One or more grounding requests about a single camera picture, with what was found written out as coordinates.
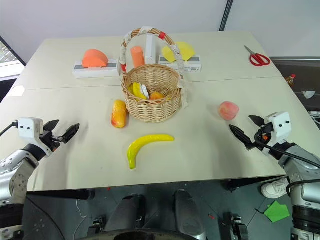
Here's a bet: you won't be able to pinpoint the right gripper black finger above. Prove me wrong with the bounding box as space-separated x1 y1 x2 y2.
229 124 254 151
248 114 265 129

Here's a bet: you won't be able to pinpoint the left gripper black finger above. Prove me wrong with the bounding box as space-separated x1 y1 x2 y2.
59 123 81 144
43 119 61 132

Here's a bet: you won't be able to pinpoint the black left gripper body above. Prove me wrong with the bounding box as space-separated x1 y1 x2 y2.
38 129 64 154

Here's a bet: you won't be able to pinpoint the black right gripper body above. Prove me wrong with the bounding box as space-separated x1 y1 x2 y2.
252 123 274 155

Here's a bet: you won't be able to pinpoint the small orange fruit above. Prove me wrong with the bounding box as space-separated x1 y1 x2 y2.
148 91 166 101

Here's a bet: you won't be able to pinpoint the pink peach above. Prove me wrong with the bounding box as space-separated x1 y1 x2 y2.
217 100 240 122

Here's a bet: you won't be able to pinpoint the white sneaker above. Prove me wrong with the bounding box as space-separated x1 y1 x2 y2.
260 176 291 200

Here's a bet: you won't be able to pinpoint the orange-yellow mango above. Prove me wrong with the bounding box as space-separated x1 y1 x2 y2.
110 99 129 129

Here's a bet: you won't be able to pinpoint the small bottle with red cap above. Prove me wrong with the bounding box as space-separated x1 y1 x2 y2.
284 72 298 88

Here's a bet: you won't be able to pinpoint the flat white box, grey stripe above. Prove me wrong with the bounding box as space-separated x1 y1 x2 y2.
72 59 121 80

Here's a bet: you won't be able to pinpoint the long yellow banana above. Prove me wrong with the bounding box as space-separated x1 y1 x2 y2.
126 134 176 171

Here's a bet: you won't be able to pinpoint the green paper sheet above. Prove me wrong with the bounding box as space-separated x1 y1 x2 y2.
263 200 291 224

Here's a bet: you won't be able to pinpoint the orange half-round foam block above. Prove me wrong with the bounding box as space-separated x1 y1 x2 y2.
81 49 109 69

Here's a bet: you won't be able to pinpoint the flat white box, printed label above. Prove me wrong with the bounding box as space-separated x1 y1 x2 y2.
158 54 202 74

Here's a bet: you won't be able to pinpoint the white crumpled wrapper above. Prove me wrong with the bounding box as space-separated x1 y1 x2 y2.
139 84 150 100

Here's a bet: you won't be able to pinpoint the dark rounded robot leg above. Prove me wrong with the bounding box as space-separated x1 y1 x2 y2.
173 189 204 236
103 194 146 232

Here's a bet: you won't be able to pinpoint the orange foam cylinder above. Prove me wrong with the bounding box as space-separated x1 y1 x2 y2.
129 45 147 69

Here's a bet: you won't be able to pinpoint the upright white box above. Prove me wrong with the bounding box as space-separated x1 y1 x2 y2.
144 34 158 66

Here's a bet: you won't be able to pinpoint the dark rounded robot torso edge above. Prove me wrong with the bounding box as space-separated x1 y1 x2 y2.
82 226 209 240

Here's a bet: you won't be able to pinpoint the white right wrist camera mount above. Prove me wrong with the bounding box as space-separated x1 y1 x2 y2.
263 111 293 149

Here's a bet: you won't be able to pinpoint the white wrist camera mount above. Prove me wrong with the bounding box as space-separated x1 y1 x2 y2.
16 117 55 157
263 111 293 149

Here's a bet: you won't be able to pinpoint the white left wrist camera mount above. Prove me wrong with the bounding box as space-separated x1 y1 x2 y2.
16 117 55 157

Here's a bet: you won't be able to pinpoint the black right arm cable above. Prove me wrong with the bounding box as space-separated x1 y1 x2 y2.
264 143 320 169

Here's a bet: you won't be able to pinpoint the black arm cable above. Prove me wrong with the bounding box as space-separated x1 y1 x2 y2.
264 143 320 169
0 121 20 137

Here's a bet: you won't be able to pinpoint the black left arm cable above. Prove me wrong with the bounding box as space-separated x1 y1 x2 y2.
0 121 20 137

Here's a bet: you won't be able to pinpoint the red-handled scissors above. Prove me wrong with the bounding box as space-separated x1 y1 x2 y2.
243 45 272 67

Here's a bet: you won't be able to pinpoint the woven wicker basket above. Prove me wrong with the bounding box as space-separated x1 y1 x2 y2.
120 25 189 124

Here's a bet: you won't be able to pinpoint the black aluminium profile post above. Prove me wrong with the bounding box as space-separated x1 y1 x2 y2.
219 0 238 32

